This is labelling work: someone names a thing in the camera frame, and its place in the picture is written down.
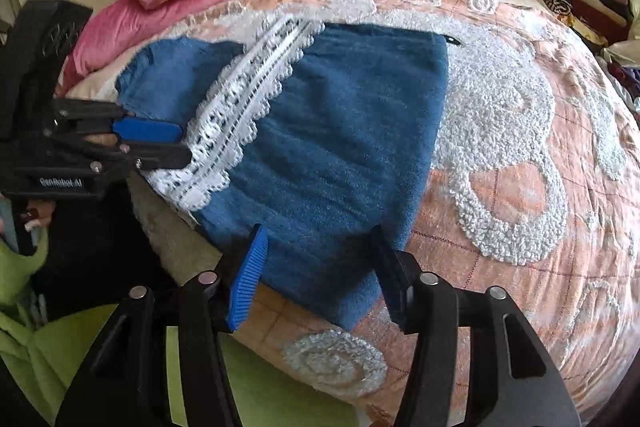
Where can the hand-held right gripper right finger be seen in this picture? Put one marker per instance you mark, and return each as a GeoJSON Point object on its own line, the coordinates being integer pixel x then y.
{"type": "Point", "coordinates": [392, 282]}

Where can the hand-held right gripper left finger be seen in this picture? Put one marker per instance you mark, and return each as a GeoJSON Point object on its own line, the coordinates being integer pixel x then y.
{"type": "Point", "coordinates": [247, 277]}

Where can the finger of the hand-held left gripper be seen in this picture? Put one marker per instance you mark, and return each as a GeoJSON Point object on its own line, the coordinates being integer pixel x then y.
{"type": "Point", "coordinates": [145, 130]}
{"type": "Point", "coordinates": [165, 157]}

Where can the blue denim pants lace trim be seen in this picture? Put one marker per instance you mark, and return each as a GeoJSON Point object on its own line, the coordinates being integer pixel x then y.
{"type": "Point", "coordinates": [340, 132]}

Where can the person's left hand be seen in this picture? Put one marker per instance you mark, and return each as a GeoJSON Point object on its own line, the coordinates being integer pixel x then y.
{"type": "Point", "coordinates": [39, 213]}

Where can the lime green cloth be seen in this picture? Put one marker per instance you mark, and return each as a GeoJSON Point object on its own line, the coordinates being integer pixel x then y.
{"type": "Point", "coordinates": [280, 392]}

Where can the peach tufted blanket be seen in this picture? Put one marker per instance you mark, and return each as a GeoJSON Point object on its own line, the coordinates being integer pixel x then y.
{"type": "Point", "coordinates": [525, 232]}

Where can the purple clothes heap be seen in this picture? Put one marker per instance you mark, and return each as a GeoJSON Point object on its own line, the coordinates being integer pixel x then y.
{"type": "Point", "coordinates": [627, 79]}

